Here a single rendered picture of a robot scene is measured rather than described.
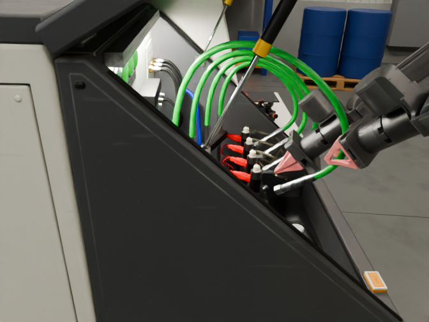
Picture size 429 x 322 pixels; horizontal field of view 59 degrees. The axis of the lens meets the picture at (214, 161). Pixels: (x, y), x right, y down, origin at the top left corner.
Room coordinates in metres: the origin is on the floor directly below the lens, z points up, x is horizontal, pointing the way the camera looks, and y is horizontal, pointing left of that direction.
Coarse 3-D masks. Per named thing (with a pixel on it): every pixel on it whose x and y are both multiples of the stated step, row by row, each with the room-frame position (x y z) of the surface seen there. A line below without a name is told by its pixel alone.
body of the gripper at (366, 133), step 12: (372, 120) 0.63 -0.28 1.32; (360, 132) 0.63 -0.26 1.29; (372, 132) 0.61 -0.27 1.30; (384, 132) 0.60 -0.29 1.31; (348, 144) 0.61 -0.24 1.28; (360, 144) 0.62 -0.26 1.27; (372, 144) 0.61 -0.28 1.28; (384, 144) 0.60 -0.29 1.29; (360, 156) 0.61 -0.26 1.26; (372, 156) 0.62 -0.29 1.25; (360, 168) 0.60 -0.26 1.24
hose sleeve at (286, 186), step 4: (304, 176) 0.70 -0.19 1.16; (308, 176) 0.70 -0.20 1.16; (312, 176) 0.69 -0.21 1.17; (292, 180) 0.71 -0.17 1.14; (296, 180) 0.71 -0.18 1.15; (300, 180) 0.70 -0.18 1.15; (304, 180) 0.70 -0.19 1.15; (308, 180) 0.69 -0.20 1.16; (312, 180) 0.69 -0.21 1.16; (316, 180) 0.69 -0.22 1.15; (284, 184) 0.72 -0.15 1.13; (288, 184) 0.71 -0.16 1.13; (292, 184) 0.70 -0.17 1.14; (296, 184) 0.70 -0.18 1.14; (300, 184) 0.70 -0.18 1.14; (304, 184) 0.70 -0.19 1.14; (284, 188) 0.71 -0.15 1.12; (288, 188) 0.71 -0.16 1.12; (292, 188) 0.71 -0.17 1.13
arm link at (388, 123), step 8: (400, 104) 0.58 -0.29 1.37; (392, 112) 0.60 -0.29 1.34; (400, 112) 0.59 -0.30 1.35; (408, 112) 0.57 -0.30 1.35; (384, 120) 0.60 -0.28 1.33; (392, 120) 0.59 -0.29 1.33; (400, 120) 0.58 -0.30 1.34; (408, 120) 0.57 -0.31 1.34; (384, 128) 0.60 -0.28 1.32; (392, 128) 0.59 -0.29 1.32; (400, 128) 0.58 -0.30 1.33; (408, 128) 0.57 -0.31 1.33; (392, 136) 0.59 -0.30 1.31; (400, 136) 0.58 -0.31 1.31; (408, 136) 0.58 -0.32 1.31
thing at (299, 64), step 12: (216, 48) 0.77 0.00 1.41; (228, 48) 0.76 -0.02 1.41; (252, 48) 0.75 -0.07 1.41; (276, 48) 0.73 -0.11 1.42; (204, 60) 0.78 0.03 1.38; (288, 60) 0.72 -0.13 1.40; (300, 60) 0.72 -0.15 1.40; (192, 72) 0.79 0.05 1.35; (312, 72) 0.70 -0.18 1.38; (324, 84) 0.70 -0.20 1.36; (180, 96) 0.80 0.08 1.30; (180, 108) 0.80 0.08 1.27; (336, 108) 0.68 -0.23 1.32; (324, 168) 0.69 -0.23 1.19
